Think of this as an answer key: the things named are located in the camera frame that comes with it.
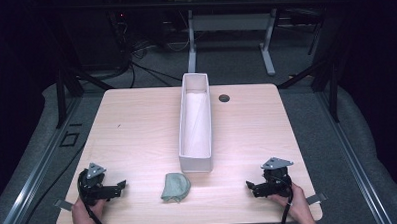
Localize person's left hand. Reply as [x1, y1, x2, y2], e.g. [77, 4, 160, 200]
[70, 194, 108, 224]

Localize long white box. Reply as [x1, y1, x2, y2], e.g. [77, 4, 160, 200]
[175, 72, 214, 175]

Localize white desk with metal legs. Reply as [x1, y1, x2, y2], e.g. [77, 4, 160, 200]
[165, 0, 320, 81]

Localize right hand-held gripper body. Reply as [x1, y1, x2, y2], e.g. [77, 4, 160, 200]
[253, 156, 296, 199]

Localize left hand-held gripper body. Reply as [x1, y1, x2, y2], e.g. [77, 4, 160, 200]
[77, 161, 123, 206]

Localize aluminium floor rail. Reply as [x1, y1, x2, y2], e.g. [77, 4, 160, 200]
[0, 95, 88, 224]
[317, 88, 397, 224]

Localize grey metal table bracket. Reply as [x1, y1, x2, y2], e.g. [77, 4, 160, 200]
[305, 192, 328, 206]
[53, 197, 74, 212]

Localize black floor cables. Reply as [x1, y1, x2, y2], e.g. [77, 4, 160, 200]
[106, 8, 194, 90]

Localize black metal stand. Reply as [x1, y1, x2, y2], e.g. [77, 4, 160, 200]
[53, 66, 116, 130]
[278, 58, 341, 125]

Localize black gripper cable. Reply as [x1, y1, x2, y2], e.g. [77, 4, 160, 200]
[278, 175, 295, 224]
[75, 168, 110, 224]

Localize green cloth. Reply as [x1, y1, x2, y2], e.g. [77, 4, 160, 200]
[159, 171, 193, 204]

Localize person's right hand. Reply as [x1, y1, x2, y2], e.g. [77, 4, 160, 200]
[267, 181, 317, 224]

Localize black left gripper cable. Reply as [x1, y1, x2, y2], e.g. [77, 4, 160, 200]
[75, 168, 110, 224]

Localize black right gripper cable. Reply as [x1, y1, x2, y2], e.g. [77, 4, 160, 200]
[278, 175, 295, 224]

